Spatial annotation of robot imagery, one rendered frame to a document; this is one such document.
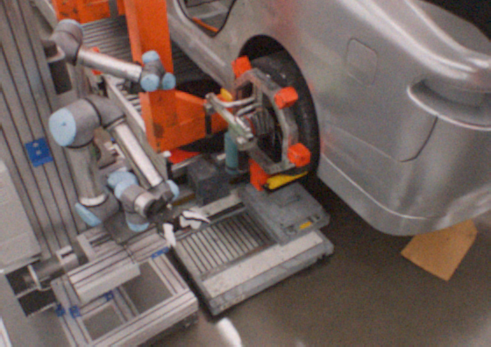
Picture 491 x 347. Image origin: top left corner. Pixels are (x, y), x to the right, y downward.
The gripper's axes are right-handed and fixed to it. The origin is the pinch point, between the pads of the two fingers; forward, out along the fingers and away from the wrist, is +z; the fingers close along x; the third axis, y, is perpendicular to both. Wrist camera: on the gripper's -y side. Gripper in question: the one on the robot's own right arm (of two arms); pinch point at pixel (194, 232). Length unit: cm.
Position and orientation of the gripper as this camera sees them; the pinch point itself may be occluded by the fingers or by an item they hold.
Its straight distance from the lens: 160.9
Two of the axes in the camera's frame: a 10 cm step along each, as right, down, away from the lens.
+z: 7.6, 4.2, -4.9
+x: -6.4, 3.9, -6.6
